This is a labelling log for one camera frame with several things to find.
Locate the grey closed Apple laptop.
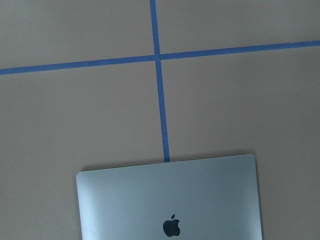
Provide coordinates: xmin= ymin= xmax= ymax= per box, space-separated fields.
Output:
xmin=76 ymin=154 xmax=263 ymax=240

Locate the crosswise blue tape strip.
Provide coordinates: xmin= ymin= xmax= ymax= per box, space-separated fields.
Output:
xmin=0 ymin=40 xmax=320 ymax=75

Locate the long blue tape strip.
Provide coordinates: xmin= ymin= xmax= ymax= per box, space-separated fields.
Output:
xmin=149 ymin=0 xmax=170 ymax=163

